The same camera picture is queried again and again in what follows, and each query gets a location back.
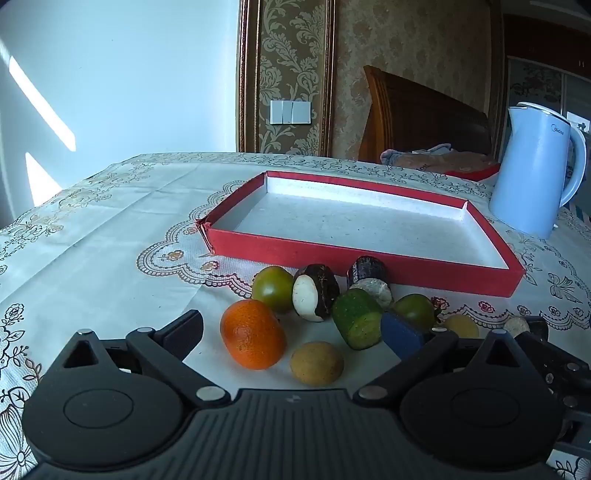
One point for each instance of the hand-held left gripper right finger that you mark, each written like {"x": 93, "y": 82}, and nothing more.
{"x": 401, "y": 334}

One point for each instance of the pink printed blanket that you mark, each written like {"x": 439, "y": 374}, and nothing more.
{"x": 443, "y": 164}

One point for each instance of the grey blue cloth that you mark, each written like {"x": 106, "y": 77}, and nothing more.
{"x": 392, "y": 157}

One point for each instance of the dark sugarcane piece cream ends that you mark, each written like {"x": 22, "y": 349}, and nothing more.
{"x": 367, "y": 272}

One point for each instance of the green cucumber piece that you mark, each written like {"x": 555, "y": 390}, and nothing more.
{"x": 355, "y": 318}

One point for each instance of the red cloth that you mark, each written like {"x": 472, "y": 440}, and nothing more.
{"x": 480, "y": 174}

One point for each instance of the red shallow cardboard box tray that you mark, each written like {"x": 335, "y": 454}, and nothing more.
{"x": 346, "y": 221}

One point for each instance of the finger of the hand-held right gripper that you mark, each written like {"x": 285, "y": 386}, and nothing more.
{"x": 563, "y": 369}

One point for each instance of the light blue electric kettle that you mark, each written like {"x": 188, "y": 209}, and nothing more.
{"x": 531, "y": 175}

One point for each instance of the dark wooden wall frame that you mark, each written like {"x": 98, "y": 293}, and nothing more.
{"x": 241, "y": 69}

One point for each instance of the white wall switch panel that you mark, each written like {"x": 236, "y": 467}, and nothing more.
{"x": 290, "y": 112}

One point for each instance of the orange mandarin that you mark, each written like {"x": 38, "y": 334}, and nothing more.
{"x": 253, "y": 334}

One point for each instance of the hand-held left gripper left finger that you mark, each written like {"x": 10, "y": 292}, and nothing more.
{"x": 182, "y": 332}

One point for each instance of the brown longan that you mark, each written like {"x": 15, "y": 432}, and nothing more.
{"x": 461, "y": 325}
{"x": 316, "y": 363}

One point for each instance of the dark water chestnut white cut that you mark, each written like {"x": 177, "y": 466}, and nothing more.
{"x": 318, "y": 286}

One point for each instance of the green tomato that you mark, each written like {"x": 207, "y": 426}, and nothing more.
{"x": 270, "y": 288}

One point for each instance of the dark wooden wardrobe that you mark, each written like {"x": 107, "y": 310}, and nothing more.
{"x": 535, "y": 78}

